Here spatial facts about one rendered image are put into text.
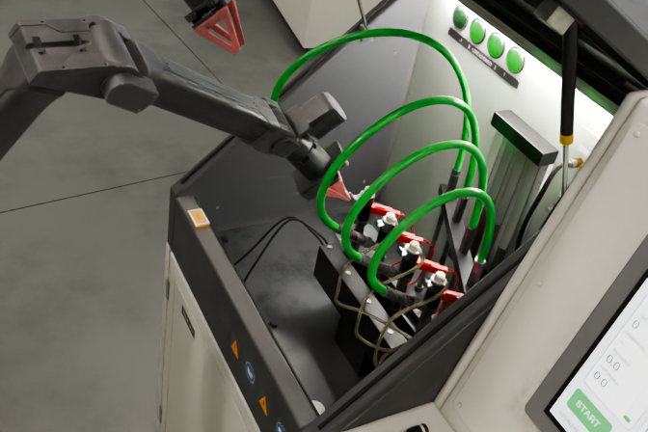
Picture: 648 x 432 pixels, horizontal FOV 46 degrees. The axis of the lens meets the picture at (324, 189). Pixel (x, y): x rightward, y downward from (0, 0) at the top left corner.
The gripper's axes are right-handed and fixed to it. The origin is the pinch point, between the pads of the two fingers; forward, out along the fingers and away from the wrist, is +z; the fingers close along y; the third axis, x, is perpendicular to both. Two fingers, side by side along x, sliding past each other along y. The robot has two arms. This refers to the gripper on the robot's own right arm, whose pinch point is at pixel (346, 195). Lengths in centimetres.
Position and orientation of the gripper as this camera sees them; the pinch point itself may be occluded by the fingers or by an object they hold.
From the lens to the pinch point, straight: 141.2
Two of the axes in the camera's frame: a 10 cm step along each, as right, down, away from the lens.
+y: 7.9, -5.7, -2.2
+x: -2.2, -6.0, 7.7
